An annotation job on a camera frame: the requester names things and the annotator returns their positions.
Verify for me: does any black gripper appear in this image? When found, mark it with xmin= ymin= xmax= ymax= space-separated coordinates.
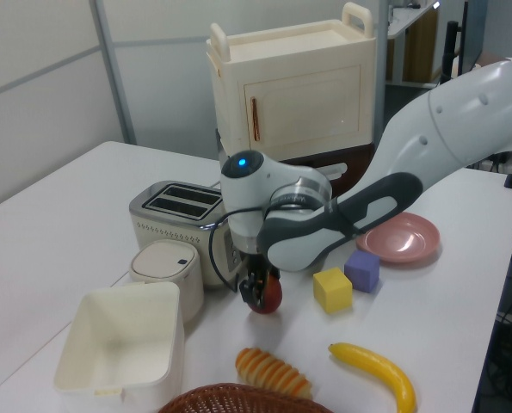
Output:
xmin=239 ymin=253 xmax=279 ymax=309

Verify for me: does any red apple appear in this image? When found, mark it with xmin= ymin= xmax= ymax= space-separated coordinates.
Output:
xmin=249 ymin=274 xmax=284 ymax=316

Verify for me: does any open cream plastic container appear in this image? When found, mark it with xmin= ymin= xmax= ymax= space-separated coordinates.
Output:
xmin=52 ymin=281 xmax=186 ymax=413

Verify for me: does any yellow foam cube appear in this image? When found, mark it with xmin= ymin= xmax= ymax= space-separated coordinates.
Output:
xmin=312 ymin=267 xmax=354 ymax=314

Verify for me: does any long striped bread roll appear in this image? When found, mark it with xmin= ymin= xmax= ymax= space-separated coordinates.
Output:
xmin=235 ymin=347 xmax=315 ymax=400

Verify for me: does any small white lidded bin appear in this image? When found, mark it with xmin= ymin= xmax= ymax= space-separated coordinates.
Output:
xmin=129 ymin=239 xmax=205 ymax=324

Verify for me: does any chrome two-slot toaster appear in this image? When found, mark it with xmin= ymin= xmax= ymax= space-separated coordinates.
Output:
xmin=128 ymin=181 xmax=244 ymax=289

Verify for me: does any brown wicker basket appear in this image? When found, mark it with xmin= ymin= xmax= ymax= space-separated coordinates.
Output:
xmin=157 ymin=382 xmax=335 ymax=413

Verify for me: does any purple foam cube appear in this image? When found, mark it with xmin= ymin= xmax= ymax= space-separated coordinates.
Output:
xmin=343 ymin=250 xmax=381 ymax=294

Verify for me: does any yellow banana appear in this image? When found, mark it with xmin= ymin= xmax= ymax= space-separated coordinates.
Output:
xmin=327 ymin=342 xmax=417 ymax=413

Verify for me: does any pink plate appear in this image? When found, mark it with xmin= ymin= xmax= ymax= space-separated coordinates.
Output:
xmin=355 ymin=212 xmax=441 ymax=265

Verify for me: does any cream toy cabinet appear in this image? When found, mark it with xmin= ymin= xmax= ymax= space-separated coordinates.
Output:
xmin=206 ymin=2 xmax=377 ymax=158

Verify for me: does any wooden office desk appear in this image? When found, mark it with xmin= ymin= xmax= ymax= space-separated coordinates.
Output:
xmin=386 ymin=0 xmax=440 ymax=85

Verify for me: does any black monitor stand pole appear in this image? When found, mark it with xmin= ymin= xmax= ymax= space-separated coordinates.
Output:
xmin=442 ymin=0 xmax=470 ymax=83

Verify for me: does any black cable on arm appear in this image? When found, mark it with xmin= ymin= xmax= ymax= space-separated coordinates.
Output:
xmin=208 ymin=198 xmax=364 ymax=294

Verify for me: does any copper cabinet door handle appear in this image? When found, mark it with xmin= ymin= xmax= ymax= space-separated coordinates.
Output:
xmin=250 ymin=97 xmax=262 ymax=142

